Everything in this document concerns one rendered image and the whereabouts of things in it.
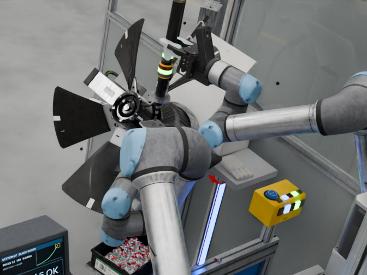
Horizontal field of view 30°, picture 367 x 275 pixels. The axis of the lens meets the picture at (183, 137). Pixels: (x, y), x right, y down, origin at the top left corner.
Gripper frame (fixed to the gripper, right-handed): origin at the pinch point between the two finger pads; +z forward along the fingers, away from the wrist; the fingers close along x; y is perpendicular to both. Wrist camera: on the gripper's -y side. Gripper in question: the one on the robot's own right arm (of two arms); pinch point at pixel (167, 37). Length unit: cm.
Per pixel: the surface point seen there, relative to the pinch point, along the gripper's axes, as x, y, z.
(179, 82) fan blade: 7.9, 16.4, -2.6
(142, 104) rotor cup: -1.2, 25.5, 3.7
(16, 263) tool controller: -77, 29, -29
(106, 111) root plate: -1.8, 35.7, 18.3
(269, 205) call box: 14, 44, -44
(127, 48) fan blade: 14.2, 18.8, 27.6
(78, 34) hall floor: 215, 151, 257
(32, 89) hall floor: 124, 151, 202
